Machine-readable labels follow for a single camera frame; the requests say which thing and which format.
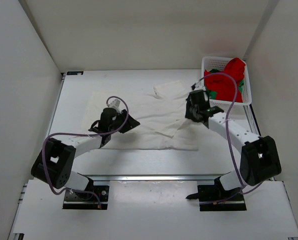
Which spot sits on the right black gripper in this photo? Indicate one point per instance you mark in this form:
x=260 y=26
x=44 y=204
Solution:
x=188 y=115

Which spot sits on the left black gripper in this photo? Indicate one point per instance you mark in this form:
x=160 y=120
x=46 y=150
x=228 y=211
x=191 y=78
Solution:
x=131 y=123

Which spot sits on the white t shirt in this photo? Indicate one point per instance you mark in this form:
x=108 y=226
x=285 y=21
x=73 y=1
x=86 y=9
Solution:
x=161 y=114

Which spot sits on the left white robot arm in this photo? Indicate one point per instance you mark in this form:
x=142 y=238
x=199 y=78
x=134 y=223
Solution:
x=55 y=160

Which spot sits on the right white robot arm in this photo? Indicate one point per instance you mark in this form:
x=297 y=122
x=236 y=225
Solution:
x=259 y=158

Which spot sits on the green t shirt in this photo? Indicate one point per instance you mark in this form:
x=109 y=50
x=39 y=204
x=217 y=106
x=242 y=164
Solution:
x=222 y=89

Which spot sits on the red t shirt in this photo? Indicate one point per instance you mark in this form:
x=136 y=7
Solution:
x=234 y=67

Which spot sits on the white plastic basket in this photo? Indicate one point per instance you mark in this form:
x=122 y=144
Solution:
x=208 y=62

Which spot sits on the dark label sticker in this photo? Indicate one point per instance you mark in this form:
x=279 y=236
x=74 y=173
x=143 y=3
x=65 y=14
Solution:
x=75 y=73

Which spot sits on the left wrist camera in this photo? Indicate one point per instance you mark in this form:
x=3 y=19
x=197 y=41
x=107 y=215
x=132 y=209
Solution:
x=115 y=104

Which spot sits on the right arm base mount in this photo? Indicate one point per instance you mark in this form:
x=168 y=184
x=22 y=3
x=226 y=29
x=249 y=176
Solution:
x=212 y=198

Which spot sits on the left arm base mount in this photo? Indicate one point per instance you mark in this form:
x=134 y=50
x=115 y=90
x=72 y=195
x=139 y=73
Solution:
x=86 y=201

